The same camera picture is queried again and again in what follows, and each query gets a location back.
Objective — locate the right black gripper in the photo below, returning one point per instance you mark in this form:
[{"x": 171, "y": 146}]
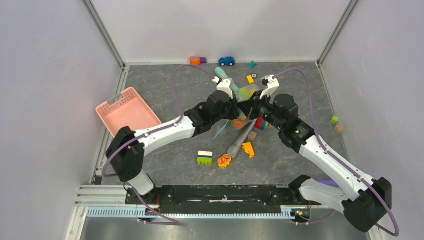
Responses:
[{"x": 255, "y": 104}]

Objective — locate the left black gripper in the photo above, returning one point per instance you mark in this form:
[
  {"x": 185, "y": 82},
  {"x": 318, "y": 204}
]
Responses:
[{"x": 235, "y": 110}]

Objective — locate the clear zip top bag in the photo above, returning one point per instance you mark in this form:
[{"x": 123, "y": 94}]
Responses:
[{"x": 226, "y": 126}]

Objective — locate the pink plastic basket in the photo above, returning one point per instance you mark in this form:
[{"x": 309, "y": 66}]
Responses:
[{"x": 130, "y": 110}]

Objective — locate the orange green toy mango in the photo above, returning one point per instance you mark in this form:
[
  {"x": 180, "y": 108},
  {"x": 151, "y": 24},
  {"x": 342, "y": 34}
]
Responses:
[{"x": 238, "y": 123}]

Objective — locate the green toy pear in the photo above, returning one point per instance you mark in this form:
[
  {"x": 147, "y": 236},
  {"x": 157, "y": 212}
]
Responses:
[{"x": 244, "y": 94}]

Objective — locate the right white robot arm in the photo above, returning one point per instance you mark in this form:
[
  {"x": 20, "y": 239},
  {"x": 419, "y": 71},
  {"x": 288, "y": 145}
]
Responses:
[{"x": 362, "y": 199}]

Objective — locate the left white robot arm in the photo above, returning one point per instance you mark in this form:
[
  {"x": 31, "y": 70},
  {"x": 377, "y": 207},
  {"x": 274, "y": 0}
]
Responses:
[{"x": 129, "y": 147}]

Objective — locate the blue green red block stack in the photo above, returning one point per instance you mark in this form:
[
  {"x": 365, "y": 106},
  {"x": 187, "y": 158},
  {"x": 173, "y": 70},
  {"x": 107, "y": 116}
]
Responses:
[{"x": 261, "y": 124}]

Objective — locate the mint green toy microphone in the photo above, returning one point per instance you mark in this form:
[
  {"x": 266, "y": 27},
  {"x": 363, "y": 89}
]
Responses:
[{"x": 222, "y": 75}]

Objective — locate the small brown cube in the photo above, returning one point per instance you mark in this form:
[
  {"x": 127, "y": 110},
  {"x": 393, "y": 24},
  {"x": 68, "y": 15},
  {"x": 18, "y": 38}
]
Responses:
[{"x": 252, "y": 135}]

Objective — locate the yellow small brick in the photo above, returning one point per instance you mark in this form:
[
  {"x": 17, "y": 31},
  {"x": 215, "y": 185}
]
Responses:
[{"x": 250, "y": 79}]

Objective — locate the grey toy microphone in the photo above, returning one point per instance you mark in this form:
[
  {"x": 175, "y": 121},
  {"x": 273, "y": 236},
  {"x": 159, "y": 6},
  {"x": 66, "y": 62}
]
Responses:
[{"x": 234, "y": 149}]

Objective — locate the blue toy car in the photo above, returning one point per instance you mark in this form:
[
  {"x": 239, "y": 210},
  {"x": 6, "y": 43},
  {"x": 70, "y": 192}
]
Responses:
[{"x": 227, "y": 61}]

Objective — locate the orange toy wedge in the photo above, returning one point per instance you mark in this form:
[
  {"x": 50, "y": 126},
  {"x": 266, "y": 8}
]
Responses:
[{"x": 248, "y": 148}]

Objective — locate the orange half-round block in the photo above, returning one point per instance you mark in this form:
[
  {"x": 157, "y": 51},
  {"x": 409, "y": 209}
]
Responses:
[{"x": 194, "y": 60}]

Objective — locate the lime green cube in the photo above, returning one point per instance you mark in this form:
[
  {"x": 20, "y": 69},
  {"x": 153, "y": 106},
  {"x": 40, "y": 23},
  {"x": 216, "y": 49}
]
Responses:
[{"x": 334, "y": 120}]

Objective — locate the green white brick stack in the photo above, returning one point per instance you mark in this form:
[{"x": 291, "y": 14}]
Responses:
[{"x": 205, "y": 157}]

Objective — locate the yellow red round toy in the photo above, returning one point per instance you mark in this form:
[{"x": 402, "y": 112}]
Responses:
[{"x": 224, "y": 161}]

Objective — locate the teal triangle block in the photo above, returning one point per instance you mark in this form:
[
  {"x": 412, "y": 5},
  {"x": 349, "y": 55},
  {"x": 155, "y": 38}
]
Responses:
[{"x": 252, "y": 64}]

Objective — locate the tan wooden cube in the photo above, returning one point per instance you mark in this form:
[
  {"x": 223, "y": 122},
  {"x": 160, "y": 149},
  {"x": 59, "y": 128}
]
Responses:
[{"x": 339, "y": 129}]

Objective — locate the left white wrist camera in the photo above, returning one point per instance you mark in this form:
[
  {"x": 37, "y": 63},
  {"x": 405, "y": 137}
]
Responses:
[{"x": 224, "y": 85}]

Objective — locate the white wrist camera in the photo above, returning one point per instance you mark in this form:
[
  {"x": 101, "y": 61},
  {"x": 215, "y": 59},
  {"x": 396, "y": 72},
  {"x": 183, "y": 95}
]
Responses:
[
  {"x": 224, "y": 85},
  {"x": 271, "y": 84}
]

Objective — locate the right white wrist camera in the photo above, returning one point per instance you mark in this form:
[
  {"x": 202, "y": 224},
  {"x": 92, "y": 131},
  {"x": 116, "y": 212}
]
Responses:
[{"x": 271, "y": 84}]

